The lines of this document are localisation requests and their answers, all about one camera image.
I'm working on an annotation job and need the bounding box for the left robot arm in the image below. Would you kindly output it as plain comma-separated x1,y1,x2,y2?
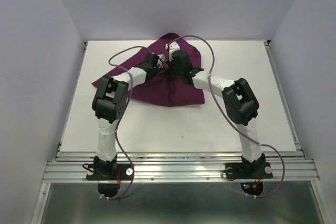
92,53,165,179

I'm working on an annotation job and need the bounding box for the purple cloth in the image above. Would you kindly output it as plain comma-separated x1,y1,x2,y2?
91,31,205,108

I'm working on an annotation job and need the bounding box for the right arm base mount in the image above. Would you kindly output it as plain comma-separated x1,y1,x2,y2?
221,153,273,197

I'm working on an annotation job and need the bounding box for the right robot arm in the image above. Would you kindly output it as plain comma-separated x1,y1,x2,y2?
167,46,266,177

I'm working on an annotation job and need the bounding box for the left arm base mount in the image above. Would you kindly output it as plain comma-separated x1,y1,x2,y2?
82,156,134,200

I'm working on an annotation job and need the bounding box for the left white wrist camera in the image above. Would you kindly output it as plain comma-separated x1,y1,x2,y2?
158,54,165,63

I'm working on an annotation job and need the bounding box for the aluminium front rail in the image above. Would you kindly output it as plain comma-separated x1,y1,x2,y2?
43,151,320,183

